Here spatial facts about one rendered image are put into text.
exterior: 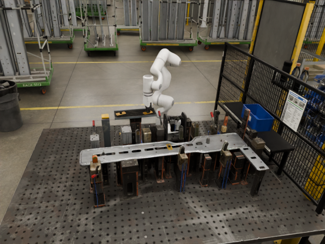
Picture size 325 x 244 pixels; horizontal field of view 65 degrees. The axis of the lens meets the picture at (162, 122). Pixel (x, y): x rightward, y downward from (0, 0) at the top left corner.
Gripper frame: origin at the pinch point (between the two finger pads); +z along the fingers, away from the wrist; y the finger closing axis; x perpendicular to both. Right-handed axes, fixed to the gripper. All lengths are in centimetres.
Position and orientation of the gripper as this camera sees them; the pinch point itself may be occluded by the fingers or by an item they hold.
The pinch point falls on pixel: (147, 110)
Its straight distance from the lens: 224.5
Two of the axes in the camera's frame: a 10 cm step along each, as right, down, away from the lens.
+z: -0.4, 8.6, 5.0
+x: 8.4, -2.4, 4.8
